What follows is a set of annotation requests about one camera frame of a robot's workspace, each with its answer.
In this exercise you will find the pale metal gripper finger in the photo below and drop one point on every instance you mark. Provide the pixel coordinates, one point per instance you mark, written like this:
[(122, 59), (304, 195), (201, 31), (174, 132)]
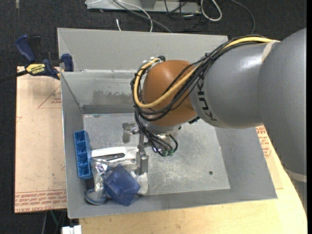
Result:
[(142, 163), (127, 131)]

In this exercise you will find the white cloth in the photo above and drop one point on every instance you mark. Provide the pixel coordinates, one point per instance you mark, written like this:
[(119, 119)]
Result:
[(142, 183)]

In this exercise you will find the silver metal clip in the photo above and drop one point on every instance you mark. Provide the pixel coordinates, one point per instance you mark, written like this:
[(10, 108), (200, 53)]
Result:
[(113, 156)]

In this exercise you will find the translucent blue plastic box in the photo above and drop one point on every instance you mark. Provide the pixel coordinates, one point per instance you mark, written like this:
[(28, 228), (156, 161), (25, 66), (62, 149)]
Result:
[(122, 185)]

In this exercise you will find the grey metal bin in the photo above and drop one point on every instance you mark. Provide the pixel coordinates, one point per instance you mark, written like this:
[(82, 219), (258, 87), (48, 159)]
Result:
[(190, 160)]

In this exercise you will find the silver and blue foil packet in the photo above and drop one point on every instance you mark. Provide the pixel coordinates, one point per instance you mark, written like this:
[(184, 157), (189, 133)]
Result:
[(98, 177)]

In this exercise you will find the blue plastic compartment tray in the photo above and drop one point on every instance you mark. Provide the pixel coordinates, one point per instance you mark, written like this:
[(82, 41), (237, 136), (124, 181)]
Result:
[(83, 155)]

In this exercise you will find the brown cardboard board, red print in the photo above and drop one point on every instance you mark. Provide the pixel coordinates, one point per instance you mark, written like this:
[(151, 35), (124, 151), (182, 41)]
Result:
[(36, 135)]

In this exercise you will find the black cylinder on white bracket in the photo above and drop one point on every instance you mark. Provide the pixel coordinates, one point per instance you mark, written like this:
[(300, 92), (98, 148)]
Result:
[(193, 120)]

